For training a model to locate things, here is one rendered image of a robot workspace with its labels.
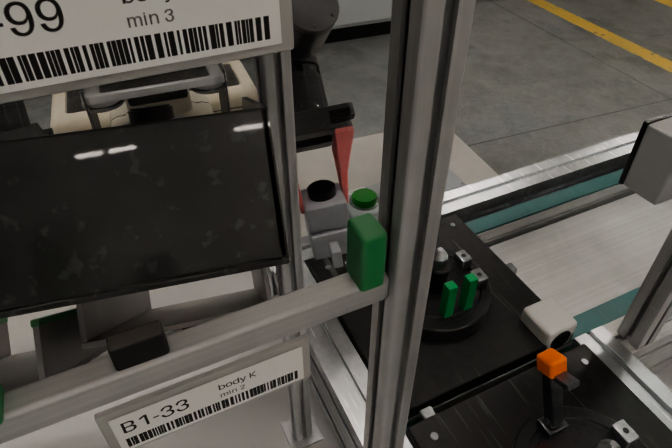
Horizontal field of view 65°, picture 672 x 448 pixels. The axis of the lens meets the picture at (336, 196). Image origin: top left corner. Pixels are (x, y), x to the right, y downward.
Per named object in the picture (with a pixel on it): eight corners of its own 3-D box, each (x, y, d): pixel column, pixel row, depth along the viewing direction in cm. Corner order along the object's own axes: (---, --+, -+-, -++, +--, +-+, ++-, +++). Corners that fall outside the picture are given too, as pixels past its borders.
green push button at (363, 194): (347, 201, 85) (347, 191, 83) (369, 194, 86) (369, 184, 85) (358, 216, 82) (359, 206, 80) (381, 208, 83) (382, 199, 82)
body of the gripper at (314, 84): (357, 117, 55) (341, 52, 56) (260, 137, 54) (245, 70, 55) (351, 135, 61) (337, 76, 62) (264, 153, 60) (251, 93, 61)
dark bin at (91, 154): (104, 188, 49) (86, 108, 47) (245, 167, 52) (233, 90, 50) (-13, 322, 22) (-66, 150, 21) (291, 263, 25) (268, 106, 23)
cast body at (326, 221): (306, 228, 62) (296, 176, 58) (343, 220, 62) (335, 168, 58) (318, 272, 55) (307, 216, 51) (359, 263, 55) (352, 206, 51)
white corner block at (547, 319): (515, 328, 65) (522, 306, 63) (543, 315, 67) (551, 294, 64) (541, 357, 62) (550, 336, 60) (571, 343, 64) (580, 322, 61)
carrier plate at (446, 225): (309, 272, 73) (308, 261, 71) (453, 223, 81) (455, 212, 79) (397, 424, 56) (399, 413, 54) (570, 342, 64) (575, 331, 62)
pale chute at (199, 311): (148, 312, 63) (142, 275, 63) (258, 290, 65) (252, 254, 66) (80, 349, 35) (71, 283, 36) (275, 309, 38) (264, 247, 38)
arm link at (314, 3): (323, -6, 64) (252, -16, 62) (353, -71, 53) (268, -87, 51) (326, 86, 61) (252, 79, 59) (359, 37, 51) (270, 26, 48)
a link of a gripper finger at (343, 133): (370, 193, 53) (349, 106, 55) (301, 208, 53) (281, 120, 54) (363, 204, 60) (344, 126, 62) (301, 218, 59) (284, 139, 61)
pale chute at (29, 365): (7, 359, 58) (2, 318, 58) (133, 333, 60) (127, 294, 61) (-199, 444, 30) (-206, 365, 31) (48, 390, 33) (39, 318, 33)
